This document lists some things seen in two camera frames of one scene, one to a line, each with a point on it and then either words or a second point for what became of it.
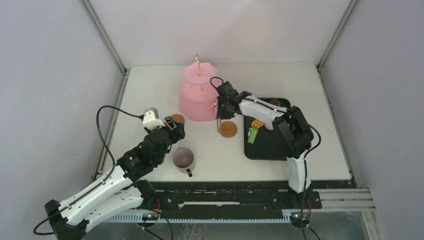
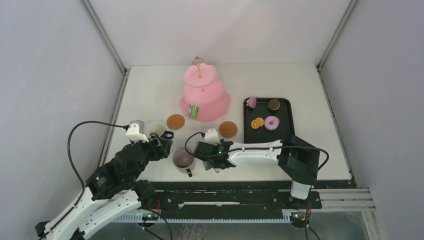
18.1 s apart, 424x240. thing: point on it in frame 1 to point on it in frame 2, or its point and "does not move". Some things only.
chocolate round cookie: (275, 102) does not move
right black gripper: (221, 114) to (209, 164)
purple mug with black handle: (183, 158) does not move
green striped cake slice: (252, 134) to (193, 111)
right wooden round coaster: (228, 129) does not move
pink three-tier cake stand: (200, 91) does not move
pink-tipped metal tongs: (218, 122) to (217, 170)
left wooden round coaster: (178, 118) does not move
